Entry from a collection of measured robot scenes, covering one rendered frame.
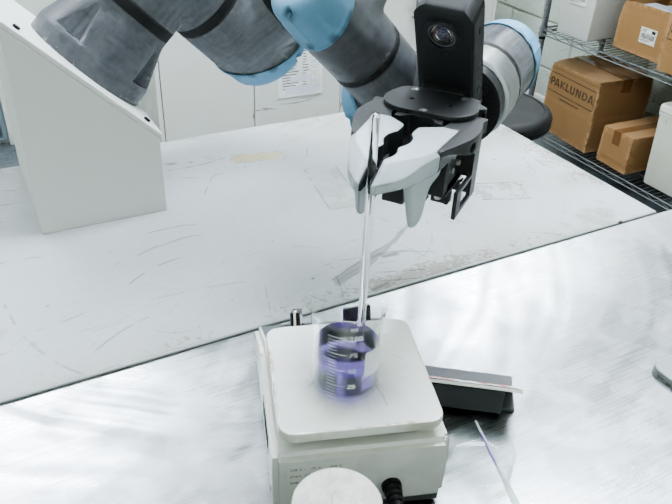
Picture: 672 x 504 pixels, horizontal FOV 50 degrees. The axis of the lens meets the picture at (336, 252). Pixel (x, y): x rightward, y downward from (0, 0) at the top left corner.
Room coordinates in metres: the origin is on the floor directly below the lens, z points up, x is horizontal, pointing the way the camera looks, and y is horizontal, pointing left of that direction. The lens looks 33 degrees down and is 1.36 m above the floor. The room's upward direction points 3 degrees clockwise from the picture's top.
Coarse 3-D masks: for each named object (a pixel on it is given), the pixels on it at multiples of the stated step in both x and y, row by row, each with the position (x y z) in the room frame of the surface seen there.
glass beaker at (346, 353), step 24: (336, 288) 0.43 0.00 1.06; (312, 312) 0.39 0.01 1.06; (336, 312) 0.42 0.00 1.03; (384, 312) 0.40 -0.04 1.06; (312, 336) 0.40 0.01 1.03; (336, 336) 0.38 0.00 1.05; (360, 336) 0.38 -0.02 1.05; (312, 360) 0.40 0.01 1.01; (336, 360) 0.38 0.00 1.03; (360, 360) 0.38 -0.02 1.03; (336, 384) 0.38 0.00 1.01; (360, 384) 0.38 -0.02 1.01
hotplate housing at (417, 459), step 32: (256, 352) 0.51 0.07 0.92; (288, 448) 0.35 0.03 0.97; (320, 448) 0.35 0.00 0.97; (352, 448) 0.36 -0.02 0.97; (384, 448) 0.36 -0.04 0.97; (416, 448) 0.36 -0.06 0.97; (448, 448) 0.37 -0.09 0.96; (288, 480) 0.34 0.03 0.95; (384, 480) 0.36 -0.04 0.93; (416, 480) 0.36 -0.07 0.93
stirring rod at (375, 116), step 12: (372, 120) 0.41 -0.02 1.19; (372, 132) 0.41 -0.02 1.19; (372, 144) 0.41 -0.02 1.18; (372, 156) 0.41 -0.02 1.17; (372, 168) 0.41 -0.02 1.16; (372, 204) 0.41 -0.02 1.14; (372, 216) 0.41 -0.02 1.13; (360, 276) 0.41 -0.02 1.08; (360, 288) 0.41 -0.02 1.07; (360, 300) 0.41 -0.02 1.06; (360, 312) 0.41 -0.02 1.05
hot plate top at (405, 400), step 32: (384, 320) 0.48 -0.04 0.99; (288, 352) 0.43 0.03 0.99; (384, 352) 0.44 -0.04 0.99; (416, 352) 0.44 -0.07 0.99; (288, 384) 0.40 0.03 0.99; (384, 384) 0.40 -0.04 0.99; (416, 384) 0.40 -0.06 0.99; (288, 416) 0.36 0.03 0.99; (320, 416) 0.36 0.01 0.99; (352, 416) 0.37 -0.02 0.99; (384, 416) 0.37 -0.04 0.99; (416, 416) 0.37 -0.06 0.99
